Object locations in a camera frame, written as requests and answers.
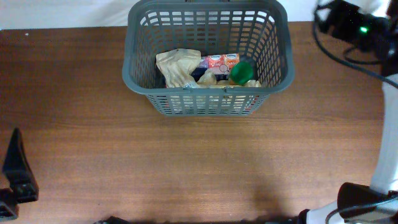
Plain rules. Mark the green lid spice jar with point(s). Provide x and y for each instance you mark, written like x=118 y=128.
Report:
x=241 y=73

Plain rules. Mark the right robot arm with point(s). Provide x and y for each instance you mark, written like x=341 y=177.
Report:
x=377 y=202

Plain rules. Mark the blue tissue box pack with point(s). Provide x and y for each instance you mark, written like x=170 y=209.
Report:
x=220 y=65

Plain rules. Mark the cream paper pouch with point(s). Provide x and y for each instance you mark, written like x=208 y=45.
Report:
x=177 y=66

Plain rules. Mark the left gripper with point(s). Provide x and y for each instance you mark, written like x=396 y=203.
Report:
x=22 y=189

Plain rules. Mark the orange pasta package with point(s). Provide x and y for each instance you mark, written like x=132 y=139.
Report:
x=211 y=105

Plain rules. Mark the beige snack bag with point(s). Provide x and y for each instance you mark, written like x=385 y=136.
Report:
x=208 y=80

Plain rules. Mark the grey plastic laundry basket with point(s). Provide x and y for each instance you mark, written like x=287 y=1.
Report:
x=256 y=30

